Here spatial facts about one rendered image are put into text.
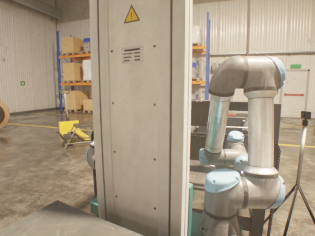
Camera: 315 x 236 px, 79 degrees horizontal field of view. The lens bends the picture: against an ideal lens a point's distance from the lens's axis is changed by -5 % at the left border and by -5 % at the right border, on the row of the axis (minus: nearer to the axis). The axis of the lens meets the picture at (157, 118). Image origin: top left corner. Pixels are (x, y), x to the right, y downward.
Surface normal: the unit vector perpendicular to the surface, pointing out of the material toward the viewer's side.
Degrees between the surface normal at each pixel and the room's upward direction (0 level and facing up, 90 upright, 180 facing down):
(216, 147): 111
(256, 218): 90
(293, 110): 90
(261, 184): 81
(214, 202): 90
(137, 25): 90
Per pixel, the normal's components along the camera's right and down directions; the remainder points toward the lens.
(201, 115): -0.32, 0.14
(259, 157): -0.54, -0.03
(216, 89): -0.67, 0.33
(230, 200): -0.07, 0.15
